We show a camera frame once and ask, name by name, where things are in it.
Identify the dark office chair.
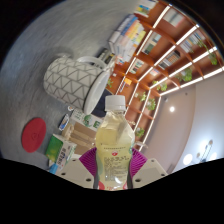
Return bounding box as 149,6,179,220
91,88,114,118

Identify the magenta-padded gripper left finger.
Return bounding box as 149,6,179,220
54,147,99,189

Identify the branching ceiling lamp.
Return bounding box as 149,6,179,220
182,139,219,166

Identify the green and white tissue box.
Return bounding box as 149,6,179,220
69,108,104,129

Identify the low pile of magazines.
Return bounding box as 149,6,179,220
96,48,116,64

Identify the wooden shelf unit with books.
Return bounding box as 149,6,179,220
106,0,224,153

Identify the yellow drink bottle white cap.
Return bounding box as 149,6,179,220
94,94,136,191

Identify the white mug grey triangle pattern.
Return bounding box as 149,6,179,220
43,54,116,116

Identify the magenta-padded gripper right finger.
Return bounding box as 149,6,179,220
128,148,169,189

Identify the flat round red coaster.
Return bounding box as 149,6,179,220
21,117,48,154

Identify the green and white drink carton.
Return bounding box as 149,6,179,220
45,133,78,171

